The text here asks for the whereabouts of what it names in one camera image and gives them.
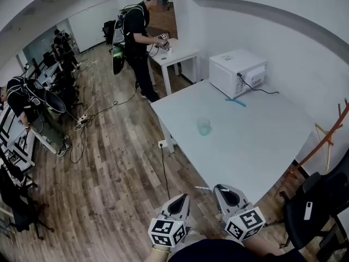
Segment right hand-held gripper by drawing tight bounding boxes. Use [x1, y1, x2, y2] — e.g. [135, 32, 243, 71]
[213, 184, 267, 241]

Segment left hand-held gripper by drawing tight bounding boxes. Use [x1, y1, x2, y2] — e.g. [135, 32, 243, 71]
[148, 193, 191, 248]

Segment thin white striped stick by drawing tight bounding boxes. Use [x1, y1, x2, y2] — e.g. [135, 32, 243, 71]
[195, 186, 230, 193]

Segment clear glass cup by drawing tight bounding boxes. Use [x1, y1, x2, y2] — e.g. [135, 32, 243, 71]
[196, 116, 212, 136]

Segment teal plastic tube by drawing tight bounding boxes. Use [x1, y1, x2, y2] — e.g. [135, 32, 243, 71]
[225, 97, 248, 108]

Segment person's left forearm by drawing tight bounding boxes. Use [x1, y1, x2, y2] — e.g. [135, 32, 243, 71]
[143, 244, 172, 262]

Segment person's right forearm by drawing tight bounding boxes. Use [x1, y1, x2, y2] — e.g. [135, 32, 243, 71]
[241, 233, 284, 258]

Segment person's legs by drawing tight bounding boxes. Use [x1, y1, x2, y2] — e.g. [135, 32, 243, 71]
[179, 229, 208, 245]

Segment person's torso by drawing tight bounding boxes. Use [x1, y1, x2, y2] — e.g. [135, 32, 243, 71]
[166, 237, 309, 262]

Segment black mesh office chair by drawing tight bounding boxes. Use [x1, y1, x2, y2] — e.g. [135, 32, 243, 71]
[282, 148, 349, 259]

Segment white phone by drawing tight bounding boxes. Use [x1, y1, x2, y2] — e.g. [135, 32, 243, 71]
[304, 201, 314, 221]

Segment brown wooden coat rack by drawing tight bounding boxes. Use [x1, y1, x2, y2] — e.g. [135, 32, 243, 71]
[275, 98, 349, 199]

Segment white microwave oven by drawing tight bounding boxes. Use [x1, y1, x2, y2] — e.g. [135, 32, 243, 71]
[209, 49, 268, 100]

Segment small white table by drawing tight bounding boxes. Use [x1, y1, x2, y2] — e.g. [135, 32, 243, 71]
[147, 38, 202, 97]

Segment black swivel chair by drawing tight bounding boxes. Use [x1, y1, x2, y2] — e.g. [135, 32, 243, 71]
[0, 165, 54, 240]

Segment white desk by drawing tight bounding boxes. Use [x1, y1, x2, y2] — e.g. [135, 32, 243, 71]
[0, 105, 36, 174]

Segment black socket cable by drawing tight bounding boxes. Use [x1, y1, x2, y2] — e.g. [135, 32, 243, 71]
[160, 146, 171, 200]

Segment yellow bracelet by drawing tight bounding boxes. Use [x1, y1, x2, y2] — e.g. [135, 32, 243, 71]
[151, 246, 172, 255]

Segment black microwave power cable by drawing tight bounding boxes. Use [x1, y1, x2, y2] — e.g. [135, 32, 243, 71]
[237, 73, 280, 96]

